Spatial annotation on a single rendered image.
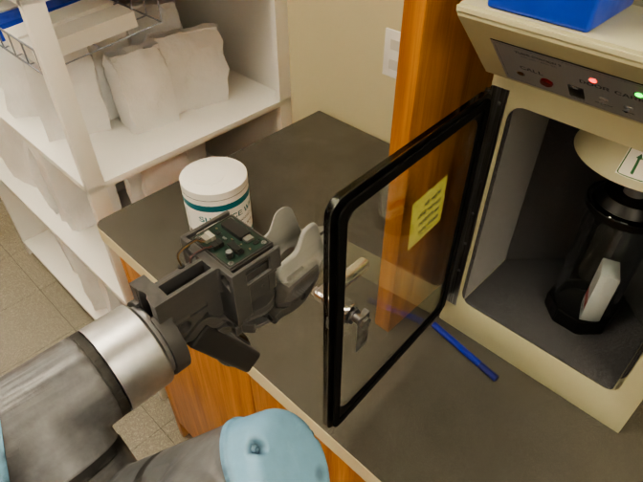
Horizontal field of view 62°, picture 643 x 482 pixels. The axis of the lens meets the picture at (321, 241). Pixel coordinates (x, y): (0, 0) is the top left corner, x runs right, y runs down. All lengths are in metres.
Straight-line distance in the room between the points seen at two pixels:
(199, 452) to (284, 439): 0.05
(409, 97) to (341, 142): 0.76
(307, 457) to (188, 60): 1.37
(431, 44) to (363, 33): 0.76
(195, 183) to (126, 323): 0.64
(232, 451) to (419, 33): 0.48
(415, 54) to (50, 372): 0.49
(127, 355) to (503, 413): 0.63
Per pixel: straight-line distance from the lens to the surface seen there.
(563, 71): 0.59
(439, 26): 0.67
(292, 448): 0.34
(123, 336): 0.43
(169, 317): 0.44
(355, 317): 0.63
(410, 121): 0.69
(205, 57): 1.63
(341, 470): 0.99
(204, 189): 1.03
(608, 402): 0.92
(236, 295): 0.45
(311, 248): 0.51
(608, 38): 0.54
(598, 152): 0.73
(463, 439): 0.87
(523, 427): 0.90
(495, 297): 0.95
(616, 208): 0.80
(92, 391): 0.42
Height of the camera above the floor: 1.68
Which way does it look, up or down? 42 degrees down
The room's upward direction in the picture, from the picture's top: straight up
